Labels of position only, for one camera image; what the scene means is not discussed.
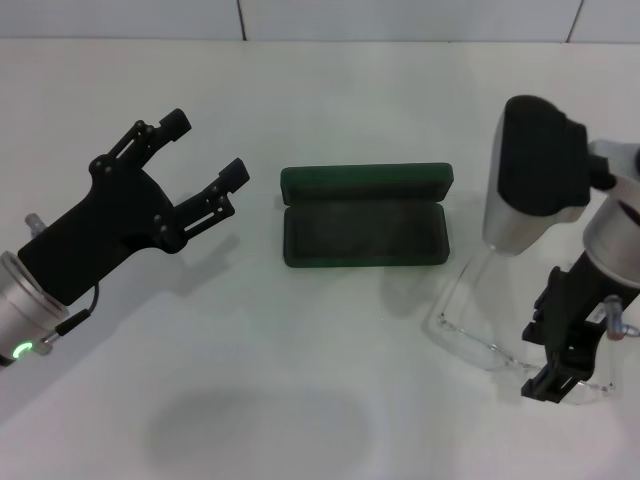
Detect clear white glasses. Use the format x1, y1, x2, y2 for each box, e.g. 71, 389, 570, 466
421, 243, 622, 407

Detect right gripper cable with plugs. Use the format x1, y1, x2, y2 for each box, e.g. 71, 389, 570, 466
602, 293, 640, 342

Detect gripper cable with plugs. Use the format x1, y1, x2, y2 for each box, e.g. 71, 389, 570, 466
24, 212, 101, 357
602, 293, 640, 342

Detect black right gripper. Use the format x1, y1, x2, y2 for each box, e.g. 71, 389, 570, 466
519, 251, 630, 404

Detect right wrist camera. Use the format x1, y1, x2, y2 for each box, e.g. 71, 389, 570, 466
481, 93, 592, 258

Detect left gripper cable with plugs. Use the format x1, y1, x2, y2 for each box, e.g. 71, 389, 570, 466
24, 212, 101, 357

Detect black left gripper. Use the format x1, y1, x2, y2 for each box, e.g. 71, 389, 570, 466
17, 107, 251, 306

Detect green glasses case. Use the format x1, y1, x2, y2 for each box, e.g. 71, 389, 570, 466
278, 162, 455, 271

